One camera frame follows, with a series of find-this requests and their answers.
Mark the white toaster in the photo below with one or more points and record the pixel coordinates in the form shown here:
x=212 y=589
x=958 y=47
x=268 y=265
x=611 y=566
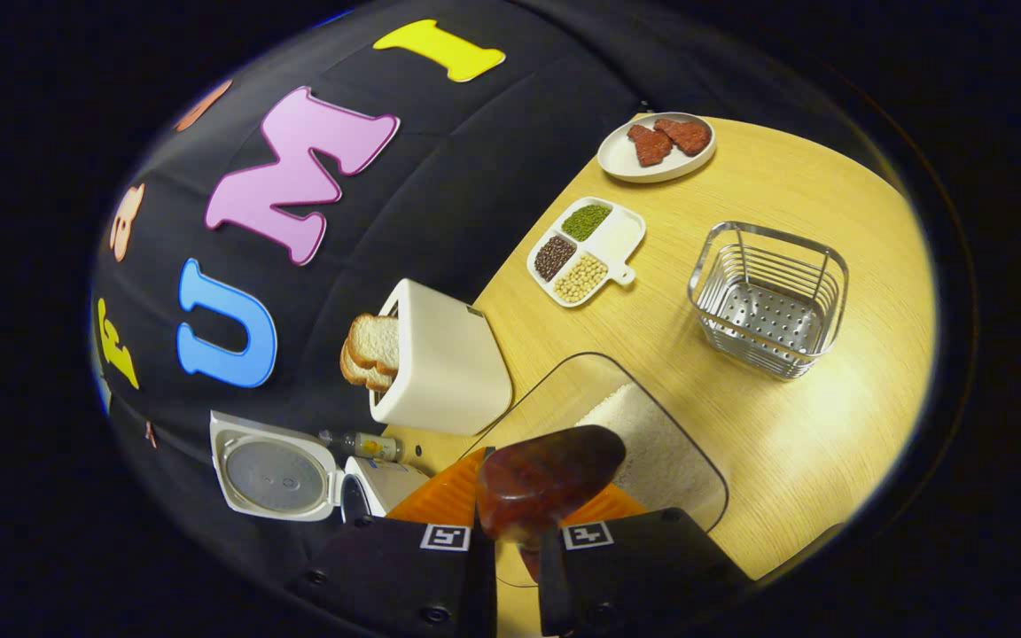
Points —
x=448 y=363

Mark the red cloth clip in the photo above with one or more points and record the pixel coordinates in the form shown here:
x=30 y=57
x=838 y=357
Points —
x=151 y=434

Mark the white divided grain dish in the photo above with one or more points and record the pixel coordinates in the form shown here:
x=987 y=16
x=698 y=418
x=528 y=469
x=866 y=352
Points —
x=614 y=237

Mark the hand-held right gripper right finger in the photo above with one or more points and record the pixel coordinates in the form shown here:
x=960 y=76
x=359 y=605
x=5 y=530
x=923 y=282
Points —
x=635 y=576

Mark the small glass bottle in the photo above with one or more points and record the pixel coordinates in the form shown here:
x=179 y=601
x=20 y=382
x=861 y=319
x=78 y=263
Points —
x=364 y=445

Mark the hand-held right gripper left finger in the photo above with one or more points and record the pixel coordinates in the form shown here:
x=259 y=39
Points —
x=404 y=576

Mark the bread slice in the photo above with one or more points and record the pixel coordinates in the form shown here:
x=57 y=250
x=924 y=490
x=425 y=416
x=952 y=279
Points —
x=360 y=372
x=376 y=341

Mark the white round plate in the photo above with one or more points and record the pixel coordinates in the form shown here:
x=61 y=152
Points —
x=621 y=159

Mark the white rice cooker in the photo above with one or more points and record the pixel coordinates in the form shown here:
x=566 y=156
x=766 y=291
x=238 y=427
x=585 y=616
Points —
x=271 y=470

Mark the red meat piece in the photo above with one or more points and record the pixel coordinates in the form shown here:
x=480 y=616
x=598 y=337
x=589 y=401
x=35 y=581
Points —
x=650 y=146
x=686 y=135

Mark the brown wooden spoon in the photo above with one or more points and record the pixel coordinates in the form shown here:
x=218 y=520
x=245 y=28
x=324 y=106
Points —
x=546 y=478

